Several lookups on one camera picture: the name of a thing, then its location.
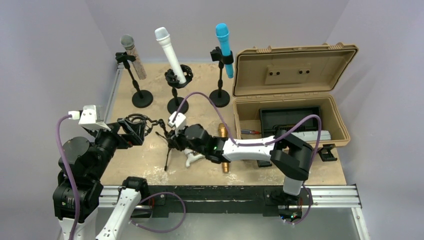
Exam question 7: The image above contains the purple cable at base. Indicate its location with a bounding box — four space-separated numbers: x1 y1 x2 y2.
128 192 186 234

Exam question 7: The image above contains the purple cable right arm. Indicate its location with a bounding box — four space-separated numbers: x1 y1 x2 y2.
172 92 323 160

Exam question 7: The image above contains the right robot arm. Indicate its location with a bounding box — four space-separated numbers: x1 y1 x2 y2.
166 124 314 204

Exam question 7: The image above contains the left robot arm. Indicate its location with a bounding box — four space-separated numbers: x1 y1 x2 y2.
52 115 151 240

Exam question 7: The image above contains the black tray in case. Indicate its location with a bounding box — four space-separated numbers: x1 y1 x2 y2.
259 105 321 138

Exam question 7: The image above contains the white microphone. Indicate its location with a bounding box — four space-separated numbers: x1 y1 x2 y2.
154 27 186 84

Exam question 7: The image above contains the gold microphone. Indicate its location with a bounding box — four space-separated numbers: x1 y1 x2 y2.
218 123 230 174

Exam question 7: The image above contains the tan plastic case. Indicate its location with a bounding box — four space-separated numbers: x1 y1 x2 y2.
232 42 359 148

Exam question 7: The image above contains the grey block in case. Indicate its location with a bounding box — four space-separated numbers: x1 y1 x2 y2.
291 130 332 142

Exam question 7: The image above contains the glitter silver microphone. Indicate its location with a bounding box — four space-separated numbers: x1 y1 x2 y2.
119 34 148 81

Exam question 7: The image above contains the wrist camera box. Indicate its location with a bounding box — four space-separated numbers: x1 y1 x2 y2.
68 104 111 131
167 111 187 136

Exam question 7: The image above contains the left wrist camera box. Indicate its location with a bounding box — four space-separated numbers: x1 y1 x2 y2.
68 104 111 131

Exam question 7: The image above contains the black tripod shock mount stand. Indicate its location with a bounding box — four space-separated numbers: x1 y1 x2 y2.
124 113 176 172

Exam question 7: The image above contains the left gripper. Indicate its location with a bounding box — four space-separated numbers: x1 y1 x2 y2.
87 116 145 179

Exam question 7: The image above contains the black stand with clip right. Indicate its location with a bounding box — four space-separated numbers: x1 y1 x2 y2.
209 46 234 108

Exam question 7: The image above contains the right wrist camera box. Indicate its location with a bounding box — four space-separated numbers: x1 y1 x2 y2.
167 111 187 136

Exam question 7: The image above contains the white chrome faucet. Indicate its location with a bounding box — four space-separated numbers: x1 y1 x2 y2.
183 148 205 168

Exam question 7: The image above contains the black stand with clip left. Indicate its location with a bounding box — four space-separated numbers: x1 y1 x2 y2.
115 52 154 108

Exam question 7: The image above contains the black stand with clip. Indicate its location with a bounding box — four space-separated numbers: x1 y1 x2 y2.
209 46 234 108
115 52 154 108

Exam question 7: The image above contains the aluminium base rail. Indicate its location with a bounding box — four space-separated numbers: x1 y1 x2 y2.
57 184 371 240

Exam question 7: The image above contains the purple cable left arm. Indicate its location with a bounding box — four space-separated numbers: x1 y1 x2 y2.
54 114 82 240

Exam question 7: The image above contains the black stand with shock mount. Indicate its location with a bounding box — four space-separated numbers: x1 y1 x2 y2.
164 64 194 114

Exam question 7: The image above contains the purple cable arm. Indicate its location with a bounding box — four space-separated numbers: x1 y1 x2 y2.
54 114 82 240
172 92 323 160

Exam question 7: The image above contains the blue microphone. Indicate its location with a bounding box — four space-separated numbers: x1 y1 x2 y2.
215 23 234 79

